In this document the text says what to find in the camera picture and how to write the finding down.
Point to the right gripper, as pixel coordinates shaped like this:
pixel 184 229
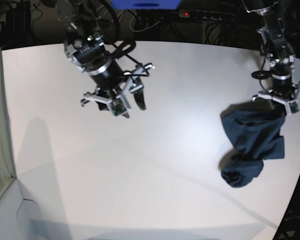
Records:
pixel 113 83

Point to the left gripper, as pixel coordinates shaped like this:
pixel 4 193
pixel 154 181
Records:
pixel 282 89

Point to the dark blue t-shirt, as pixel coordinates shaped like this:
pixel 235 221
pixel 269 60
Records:
pixel 254 131

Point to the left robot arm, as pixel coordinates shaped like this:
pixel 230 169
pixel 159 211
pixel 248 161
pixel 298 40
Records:
pixel 279 57

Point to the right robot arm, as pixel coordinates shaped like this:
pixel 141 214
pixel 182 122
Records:
pixel 86 45

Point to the blue box overhead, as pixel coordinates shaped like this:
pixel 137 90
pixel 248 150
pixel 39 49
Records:
pixel 145 4

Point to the black power strip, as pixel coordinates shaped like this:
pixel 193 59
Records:
pixel 205 15

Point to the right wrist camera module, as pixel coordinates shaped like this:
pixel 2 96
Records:
pixel 119 109

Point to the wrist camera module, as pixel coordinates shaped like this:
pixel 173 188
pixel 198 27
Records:
pixel 293 107
pixel 119 109

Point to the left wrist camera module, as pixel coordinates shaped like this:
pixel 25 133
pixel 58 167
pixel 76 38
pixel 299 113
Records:
pixel 293 107

